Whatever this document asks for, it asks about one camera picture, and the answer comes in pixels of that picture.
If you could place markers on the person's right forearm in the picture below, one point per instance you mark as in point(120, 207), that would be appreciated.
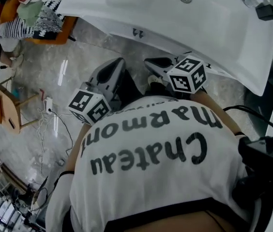
point(218, 112)

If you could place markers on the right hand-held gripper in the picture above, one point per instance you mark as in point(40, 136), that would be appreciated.
point(187, 76)

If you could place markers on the wooden side table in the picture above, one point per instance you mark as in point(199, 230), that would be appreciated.
point(5, 105)

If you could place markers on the orange sofa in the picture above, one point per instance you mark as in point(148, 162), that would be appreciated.
point(64, 33)

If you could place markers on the green cloth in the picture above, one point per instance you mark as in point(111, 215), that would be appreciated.
point(31, 13)

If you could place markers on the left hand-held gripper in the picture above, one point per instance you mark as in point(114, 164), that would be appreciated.
point(88, 105)

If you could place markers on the black white patterned cloth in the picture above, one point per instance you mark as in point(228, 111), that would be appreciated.
point(47, 23)

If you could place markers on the teal box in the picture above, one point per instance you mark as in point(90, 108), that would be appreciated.
point(17, 92)

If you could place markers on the black soap dispenser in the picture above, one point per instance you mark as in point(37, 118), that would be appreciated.
point(267, 12)

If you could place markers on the white clog shoe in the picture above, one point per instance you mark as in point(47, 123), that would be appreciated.
point(155, 79)

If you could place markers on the white power strip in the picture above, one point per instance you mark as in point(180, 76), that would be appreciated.
point(48, 104)

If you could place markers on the black trousers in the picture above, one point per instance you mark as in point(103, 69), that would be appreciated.
point(129, 88)

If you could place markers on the black power adapter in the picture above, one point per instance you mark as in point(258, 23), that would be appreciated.
point(4, 67)

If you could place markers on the black chest-mounted device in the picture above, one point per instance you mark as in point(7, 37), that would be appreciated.
point(260, 153)

